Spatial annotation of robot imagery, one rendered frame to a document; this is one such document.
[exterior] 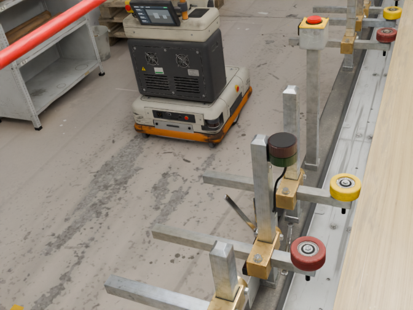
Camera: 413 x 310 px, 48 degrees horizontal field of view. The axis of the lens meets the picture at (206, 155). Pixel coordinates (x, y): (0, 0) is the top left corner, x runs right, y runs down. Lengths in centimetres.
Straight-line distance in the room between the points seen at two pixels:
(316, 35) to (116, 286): 85
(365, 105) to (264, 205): 116
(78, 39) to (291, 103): 317
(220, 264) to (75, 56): 359
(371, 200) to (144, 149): 207
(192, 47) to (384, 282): 195
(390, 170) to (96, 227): 172
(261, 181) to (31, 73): 333
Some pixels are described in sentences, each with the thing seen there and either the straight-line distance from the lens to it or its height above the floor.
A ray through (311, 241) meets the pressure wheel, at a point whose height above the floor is 91.
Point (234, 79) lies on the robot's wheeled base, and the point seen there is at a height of 28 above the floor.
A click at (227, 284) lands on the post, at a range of 91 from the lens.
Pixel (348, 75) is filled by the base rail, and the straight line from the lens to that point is 222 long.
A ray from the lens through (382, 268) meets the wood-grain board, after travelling 110.
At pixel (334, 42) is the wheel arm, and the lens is 217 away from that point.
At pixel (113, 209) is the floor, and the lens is 270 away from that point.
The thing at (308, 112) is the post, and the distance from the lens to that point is 152.
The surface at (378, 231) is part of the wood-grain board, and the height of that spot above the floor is 90.
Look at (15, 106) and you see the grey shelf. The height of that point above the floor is 19.
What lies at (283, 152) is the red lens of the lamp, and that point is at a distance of 95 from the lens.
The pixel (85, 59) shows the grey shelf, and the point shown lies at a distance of 425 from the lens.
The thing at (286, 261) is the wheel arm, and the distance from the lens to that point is 114.
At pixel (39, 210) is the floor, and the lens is 289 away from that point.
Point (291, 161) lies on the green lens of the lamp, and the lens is 97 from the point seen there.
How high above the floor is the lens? 173
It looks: 36 degrees down
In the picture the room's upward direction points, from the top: 9 degrees counter-clockwise
